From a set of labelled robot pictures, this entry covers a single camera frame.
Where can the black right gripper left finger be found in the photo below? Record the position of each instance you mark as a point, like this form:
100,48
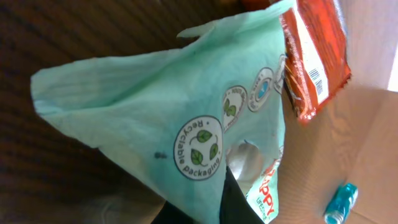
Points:
169,214

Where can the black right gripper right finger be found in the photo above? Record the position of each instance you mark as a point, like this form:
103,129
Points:
234,208

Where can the green white packet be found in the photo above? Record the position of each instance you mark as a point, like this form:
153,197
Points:
176,119

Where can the teal mouthwash bottle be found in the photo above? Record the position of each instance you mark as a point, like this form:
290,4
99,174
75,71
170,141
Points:
341,204

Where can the red candy bar wrapper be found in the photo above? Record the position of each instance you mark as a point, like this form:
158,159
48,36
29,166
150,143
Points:
314,66

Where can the brown cardboard panel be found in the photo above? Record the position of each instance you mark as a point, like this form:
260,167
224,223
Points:
352,140

